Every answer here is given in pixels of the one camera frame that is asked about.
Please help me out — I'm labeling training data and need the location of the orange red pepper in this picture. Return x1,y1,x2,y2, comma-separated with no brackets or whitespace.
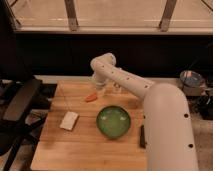
85,93,98,102

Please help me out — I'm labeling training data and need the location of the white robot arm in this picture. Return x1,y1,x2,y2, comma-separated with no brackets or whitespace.
90,53,199,171

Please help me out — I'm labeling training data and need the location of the white sponge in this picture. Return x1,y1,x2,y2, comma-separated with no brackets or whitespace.
60,111,79,131

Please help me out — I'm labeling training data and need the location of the clear spray bottle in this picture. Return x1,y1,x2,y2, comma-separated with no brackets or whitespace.
113,83,122,93

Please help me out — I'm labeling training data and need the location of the green bowl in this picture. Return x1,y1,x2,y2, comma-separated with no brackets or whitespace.
96,106,131,139

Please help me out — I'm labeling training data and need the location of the black rectangular remote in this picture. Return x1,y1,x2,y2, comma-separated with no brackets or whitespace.
140,125,146,148

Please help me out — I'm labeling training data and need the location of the wooden cutting board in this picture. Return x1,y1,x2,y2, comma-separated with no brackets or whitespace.
31,81,147,171

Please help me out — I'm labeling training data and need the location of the black office chair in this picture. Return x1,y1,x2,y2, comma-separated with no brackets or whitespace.
0,78,51,171

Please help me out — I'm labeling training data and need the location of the round metal bowl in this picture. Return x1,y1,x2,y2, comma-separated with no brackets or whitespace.
180,70,204,88

